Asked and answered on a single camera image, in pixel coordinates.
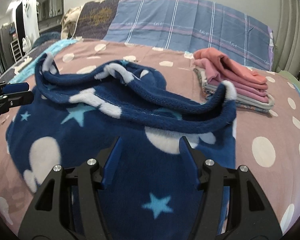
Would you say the dark grey cabinet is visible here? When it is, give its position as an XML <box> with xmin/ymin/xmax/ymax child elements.
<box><xmin>0</xmin><ymin>22</ymin><xmax>17</xmax><ymax>68</ymax></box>

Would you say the blue fleece star-print robe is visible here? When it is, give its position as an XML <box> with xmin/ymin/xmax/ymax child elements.
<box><xmin>5</xmin><ymin>52</ymin><xmax>238</xmax><ymax>240</ymax></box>

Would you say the stack of folded pink clothes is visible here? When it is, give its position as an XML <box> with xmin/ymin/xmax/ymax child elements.
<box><xmin>194</xmin><ymin>67</ymin><xmax>275</xmax><ymax>110</ymax></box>

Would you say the white cat figurine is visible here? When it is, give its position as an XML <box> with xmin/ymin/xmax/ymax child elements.
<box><xmin>22</xmin><ymin>36</ymin><xmax>32</xmax><ymax>53</ymax></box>

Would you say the white bear wall figure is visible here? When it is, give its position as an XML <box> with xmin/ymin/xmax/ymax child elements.
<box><xmin>22</xmin><ymin>0</ymin><xmax>32</xmax><ymax>18</ymax></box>

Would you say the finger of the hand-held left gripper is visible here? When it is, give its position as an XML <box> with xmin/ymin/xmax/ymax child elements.
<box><xmin>0</xmin><ymin>82</ymin><xmax>29</xmax><ymax>97</ymax></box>
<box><xmin>0</xmin><ymin>91</ymin><xmax>34</xmax><ymax>109</ymax></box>

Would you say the dark tree-print pillow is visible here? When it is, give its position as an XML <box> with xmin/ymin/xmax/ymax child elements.
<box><xmin>74</xmin><ymin>0</ymin><xmax>122</xmax><ymax>40</ymax></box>

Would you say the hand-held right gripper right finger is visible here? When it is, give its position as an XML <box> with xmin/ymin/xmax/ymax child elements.
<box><xmin>179</xmin><ymin>135</ymin><xmax>283</xmax><ymax>240</ymax></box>

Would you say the floral folded cloth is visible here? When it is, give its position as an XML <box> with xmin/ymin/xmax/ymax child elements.
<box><xmin>197</xmin><ymin>90</ymin><xmax>273</xmax><ymax>117</ymax></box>

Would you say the green bedsheet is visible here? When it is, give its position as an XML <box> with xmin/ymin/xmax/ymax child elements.
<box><xmin>277</xmin><ymin>70</ymin><xmax>300</xmax><ymax>98</ymax></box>

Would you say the pink folded garment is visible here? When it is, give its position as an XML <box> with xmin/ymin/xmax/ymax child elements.
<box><xmin>195</xmin><ymin>58</ymin><xmax>269</xmax><ymax>104</ymax></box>

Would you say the grey curtain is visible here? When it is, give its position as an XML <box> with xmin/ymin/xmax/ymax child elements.
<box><xmin>272</xmin><ymin>0</ymin><xmax>300</xmax><ymax>90</ymax></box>

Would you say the pink polka-dot blanket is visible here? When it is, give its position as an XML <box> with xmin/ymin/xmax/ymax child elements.
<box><xmin>0</xmin><ymin>38</ymin><xmax>300</xmax><ymax>233</ymax></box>

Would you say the light blue blanket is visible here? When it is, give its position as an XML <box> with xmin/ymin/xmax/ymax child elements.
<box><xmin>9</xmin><ymin>39</ymin><xmax>77</xmax><ymax>83</ymax></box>

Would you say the dark blue fluffy cushion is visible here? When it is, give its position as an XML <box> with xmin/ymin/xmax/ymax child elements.
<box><xmin>32</xmin><ymin>31</ymin><xmax>62</xmax><ymax>50</ymax></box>

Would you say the beige crumpled cloth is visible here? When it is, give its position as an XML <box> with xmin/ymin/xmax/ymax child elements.
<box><xmin>61</xmin><ymin>6</ymin><xmax>82</xmax><ymax>39</ymax></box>

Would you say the blue plaid pillow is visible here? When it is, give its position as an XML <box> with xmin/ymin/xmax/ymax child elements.
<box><xmin>102</xmin><ymin>0</ymin><xmax>274</xmax><ymax>72</ymax></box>

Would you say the dark printed bedsheet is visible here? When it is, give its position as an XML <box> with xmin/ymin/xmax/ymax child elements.
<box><xmin>0</xmin><ymin>46</ymin><xmax>50</xmax><ymax>82</ymax></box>

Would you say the white ladder rack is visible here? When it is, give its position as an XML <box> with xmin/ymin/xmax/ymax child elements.
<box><xmin>10</xmin><ymin>41</ymin><xmax>22</xmax><ymax>62</ymax></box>

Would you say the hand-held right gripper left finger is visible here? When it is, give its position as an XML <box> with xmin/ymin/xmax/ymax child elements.
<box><xmin>17</xmin><ymin>136</ymin><xmax>123</xmax><ymax>240</ymax></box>

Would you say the white wall cabinet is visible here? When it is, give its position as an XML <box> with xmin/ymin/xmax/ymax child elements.
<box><xmin>37</xmin><ymin>0</ymin><xmax>64</xmax><ymax>22</ymax></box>

